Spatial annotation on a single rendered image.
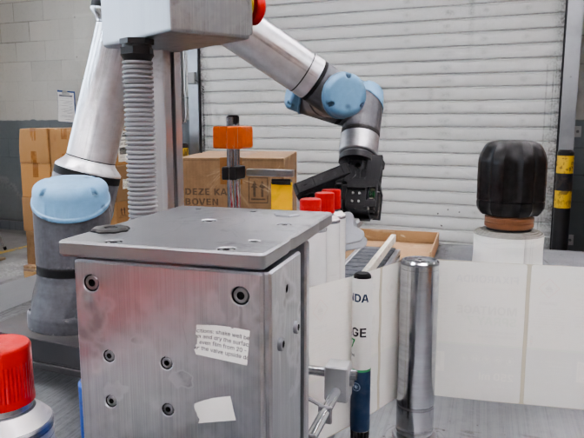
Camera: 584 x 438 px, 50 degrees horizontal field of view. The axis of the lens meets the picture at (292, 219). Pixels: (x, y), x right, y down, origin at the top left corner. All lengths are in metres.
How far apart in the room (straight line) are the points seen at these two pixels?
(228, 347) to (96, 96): 0.88
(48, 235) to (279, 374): 0.74
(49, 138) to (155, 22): 4.13
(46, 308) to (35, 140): 3.85
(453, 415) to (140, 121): 0.46
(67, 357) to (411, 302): 0.56
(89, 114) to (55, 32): 5.88
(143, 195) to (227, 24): 0.19
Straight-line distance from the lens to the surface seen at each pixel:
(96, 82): 1.14
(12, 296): 1.47
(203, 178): 1.42
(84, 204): 1.00
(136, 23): 0.69
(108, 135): 1.14
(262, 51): 1.04
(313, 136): 5.30
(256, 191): 1.40
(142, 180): 0.67
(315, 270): 0.95
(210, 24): 0.65
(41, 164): 4.84
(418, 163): 5.06
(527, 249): 0.81
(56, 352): 1.01
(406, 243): 1.92
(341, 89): 1.05
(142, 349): 0.32
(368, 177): 1.17
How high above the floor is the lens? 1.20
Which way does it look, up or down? 9 degrees down
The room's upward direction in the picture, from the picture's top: straight up
